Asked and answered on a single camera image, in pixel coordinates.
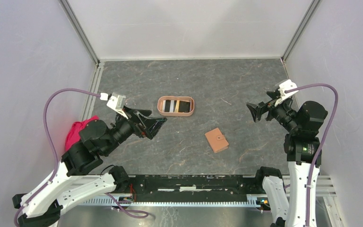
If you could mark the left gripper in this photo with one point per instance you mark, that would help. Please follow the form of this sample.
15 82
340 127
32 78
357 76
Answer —
152 125

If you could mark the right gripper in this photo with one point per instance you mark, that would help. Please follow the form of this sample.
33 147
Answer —
257 110

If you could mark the pink oval tray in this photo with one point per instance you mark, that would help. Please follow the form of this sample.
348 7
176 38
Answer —
177 98

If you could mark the tan leather card holder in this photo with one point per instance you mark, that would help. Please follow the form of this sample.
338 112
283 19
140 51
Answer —
216 140

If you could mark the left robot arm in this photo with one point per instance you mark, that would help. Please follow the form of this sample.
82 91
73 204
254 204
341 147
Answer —
44 205

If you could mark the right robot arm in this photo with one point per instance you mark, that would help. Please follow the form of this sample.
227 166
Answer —
301 145

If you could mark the silver credit card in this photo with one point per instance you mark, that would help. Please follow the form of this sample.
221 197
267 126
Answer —
172 106

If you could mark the red crumpled cloth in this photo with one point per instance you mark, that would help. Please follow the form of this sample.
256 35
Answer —
73 134

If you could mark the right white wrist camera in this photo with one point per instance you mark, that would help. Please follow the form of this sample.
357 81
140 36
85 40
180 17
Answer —
282 89

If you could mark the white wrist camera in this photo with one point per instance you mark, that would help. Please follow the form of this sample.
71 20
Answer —
115 102
282 89

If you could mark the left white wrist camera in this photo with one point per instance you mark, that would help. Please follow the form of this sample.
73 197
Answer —
115 102

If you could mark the white toothed cable duct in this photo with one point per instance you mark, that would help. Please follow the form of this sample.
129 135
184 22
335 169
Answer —
104 200

